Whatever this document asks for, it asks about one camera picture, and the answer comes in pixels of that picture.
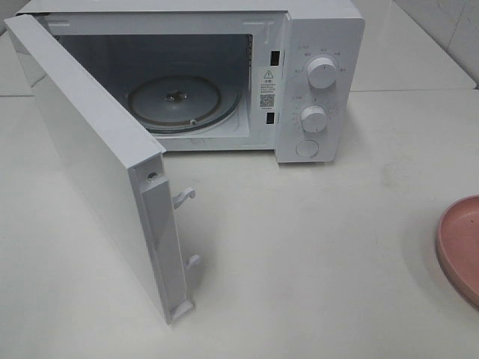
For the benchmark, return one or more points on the white timer knob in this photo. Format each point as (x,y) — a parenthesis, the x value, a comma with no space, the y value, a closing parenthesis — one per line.
(314,119)

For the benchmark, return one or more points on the pink round plate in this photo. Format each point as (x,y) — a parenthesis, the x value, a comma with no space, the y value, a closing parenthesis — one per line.
(457,246)

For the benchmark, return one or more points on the white microwave oven body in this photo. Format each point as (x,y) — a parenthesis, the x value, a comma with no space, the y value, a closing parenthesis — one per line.
(262,48)

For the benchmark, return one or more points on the upper white power knob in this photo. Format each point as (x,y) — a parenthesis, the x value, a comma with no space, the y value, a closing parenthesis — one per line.
(322,71)

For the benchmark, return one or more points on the round white door button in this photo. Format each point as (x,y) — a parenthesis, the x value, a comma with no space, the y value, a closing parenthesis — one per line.
(307,149)

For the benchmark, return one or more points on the glass microwave turntable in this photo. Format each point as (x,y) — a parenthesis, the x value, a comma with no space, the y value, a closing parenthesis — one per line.
(178,104)

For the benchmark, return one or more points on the white microwave door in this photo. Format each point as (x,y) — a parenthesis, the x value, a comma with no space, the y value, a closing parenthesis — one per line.
(115,163)

